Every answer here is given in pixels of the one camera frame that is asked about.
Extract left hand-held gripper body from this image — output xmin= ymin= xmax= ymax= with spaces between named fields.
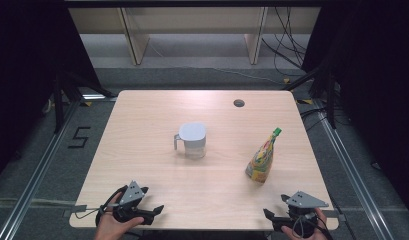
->
xmin=112 ymin=180 xmax=150 ymax=225

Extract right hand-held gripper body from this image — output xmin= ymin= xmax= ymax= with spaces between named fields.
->
xmin=280 ymin=190 xmax=330 ymax=238

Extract yellow pouch with green cap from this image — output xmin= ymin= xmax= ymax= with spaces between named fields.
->
xmin=244 ymin=127 xmax=283 ymax=184

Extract person's right hand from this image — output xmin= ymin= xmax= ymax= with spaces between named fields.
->
xmin=281 ymin=208 xmax=328 ymax=240

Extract person's left hand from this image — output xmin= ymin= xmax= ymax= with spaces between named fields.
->
xmin=94 ymin=193 xmax=145 ymax=240

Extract black metal stand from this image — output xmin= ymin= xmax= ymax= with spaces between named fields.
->
xmin=283 ymin=63 xmax=338 ymax=129
xmin=51 ymin=71 xmax=116 ymax=134

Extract black curtain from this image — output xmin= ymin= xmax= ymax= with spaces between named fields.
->
xmin=0 ymin=0 xmax=100 ymax=183
xmin=301 ymin=0 xmax=409 ymax=211

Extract beige wooden desk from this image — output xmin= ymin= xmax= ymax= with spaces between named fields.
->
xmin=67 ymin=6 xmax=321 ymax=66

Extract left hand-held gripper cable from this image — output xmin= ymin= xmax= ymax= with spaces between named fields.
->
xmin=74 ymin=185 xmax=128 ymax=226

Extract hand-held gripper cable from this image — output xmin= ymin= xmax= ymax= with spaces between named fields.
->
xmin=74 ymin=185 xmax=128 ymax=226
xmin=292 ymin=214 xmax=334 ymax=240

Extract right hand-held gripper cable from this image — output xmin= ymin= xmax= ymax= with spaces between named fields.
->
xmin=292 ymin=214 xmax=334 ymax=240

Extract aluminium floor rail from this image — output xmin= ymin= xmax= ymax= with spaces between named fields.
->
xmin=0 ymin=99 xmax=80 ymax=240
xmin=313 ymin=99 xmax=390 ymax=240

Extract black floor cables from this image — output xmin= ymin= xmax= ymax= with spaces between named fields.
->
xmin=300 ymin=107 xmax=327 ymax=132

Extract thin white floor cable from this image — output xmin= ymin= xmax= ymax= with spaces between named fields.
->
xmin=148 ymin=43 xmax=283 ymax=84

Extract bundle of black cables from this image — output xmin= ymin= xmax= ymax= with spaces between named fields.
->
xmin=261 ymin=6 xmax=308 ymax=69

